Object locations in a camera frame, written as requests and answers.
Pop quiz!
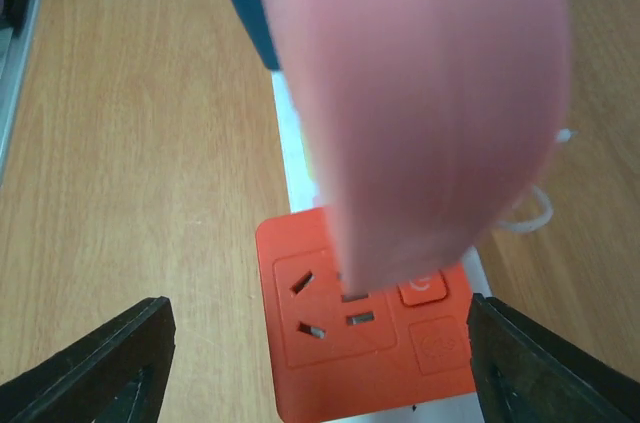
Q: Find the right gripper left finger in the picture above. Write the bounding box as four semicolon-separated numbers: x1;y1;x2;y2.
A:
1;296;176;422

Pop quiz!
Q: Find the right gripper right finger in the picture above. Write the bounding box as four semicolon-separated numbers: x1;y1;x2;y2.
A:
467;293;639;423

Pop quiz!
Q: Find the white charger with pink cable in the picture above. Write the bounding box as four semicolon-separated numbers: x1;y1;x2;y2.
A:
494;127;579;235

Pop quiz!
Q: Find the pink cube socket adapter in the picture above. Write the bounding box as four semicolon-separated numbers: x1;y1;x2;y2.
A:
263;0;571;293

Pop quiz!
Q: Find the blue cube socket adapter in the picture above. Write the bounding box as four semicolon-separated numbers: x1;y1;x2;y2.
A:
231;0;280;71

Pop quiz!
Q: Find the red cube socket adapter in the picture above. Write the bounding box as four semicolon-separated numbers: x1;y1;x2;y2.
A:
256;208;475;422

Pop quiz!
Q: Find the white power strip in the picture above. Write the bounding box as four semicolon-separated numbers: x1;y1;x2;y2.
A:
271;71;484;423

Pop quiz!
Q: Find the aluminium front rail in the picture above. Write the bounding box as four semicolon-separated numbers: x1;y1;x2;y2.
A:
1;0;42;179

